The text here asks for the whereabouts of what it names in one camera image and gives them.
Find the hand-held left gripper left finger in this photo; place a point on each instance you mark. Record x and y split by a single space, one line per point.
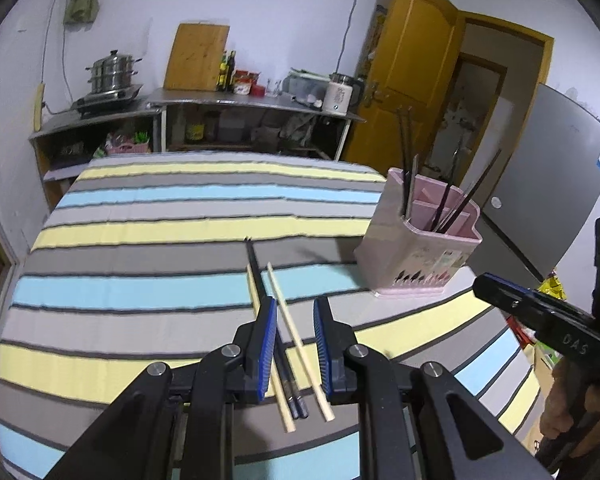
266 350

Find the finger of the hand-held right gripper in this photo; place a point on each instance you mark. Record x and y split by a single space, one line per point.
505 302
510 286

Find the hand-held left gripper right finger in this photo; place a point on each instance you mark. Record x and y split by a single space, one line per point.
324 350

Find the beige wooden chopstick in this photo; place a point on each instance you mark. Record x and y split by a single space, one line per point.
292 325
284 405

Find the pink plastic utensil holder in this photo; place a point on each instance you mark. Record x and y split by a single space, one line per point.
415 255

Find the person's right hand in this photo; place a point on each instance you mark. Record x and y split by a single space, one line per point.
565 410

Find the yellow snack packet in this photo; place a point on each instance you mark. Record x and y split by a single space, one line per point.
552 289

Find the grey refrigerator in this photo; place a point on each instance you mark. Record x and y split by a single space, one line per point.
545 175

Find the striped tablecloth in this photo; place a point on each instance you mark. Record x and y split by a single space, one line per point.
155 260

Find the pink storage basket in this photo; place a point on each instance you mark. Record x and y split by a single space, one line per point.
127 148

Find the tall steel counter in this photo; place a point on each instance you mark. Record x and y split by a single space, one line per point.
250 100

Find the yellow wooden door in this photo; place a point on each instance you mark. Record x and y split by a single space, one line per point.
410 55

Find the white electric kettle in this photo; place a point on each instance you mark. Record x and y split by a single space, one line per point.
339 95

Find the clear drinking glass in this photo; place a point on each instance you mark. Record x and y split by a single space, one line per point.
272 87

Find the white plastic container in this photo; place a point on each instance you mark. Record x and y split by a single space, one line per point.
305 87

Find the red lidded jars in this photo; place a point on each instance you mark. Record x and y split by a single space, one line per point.
245 82

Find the dark oil bottle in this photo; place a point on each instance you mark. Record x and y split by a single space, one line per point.
222 72
231 71

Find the induction cooker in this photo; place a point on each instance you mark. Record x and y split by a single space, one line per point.
107 102

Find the wooden cutting board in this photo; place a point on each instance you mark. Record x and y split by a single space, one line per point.
195 57

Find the steel steamer pot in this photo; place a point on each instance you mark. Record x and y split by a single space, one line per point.
111 72

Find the beige power strip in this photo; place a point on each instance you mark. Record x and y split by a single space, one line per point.
38 107

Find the yellow door frame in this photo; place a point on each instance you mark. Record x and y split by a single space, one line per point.
520 30

